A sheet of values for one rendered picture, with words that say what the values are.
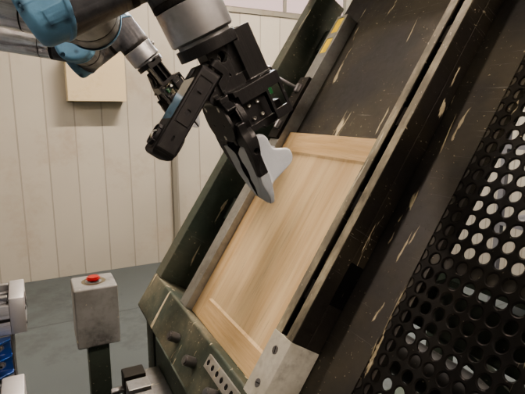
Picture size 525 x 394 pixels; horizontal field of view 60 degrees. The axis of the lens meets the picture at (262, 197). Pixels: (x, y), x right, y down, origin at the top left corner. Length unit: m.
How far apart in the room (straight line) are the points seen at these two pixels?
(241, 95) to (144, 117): 3.78
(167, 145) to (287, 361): 0.48
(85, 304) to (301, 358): 0.75
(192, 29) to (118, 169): 3.79
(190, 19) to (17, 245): 3.90
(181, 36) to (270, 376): 0.58
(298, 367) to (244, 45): 0.56
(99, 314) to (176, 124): 1.00
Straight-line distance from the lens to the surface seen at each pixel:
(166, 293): 1.40
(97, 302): 1.42
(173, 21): 0.52
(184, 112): 0.51
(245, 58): 0.55
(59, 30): 0.52
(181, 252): 1.50
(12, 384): 0.89
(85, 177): 4.24
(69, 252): 4.36
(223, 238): 1.26
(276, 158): 0.56
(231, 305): 1.14
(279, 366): 0.84
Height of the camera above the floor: 1.42
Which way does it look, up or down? 11 degrees down
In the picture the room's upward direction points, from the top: straight up
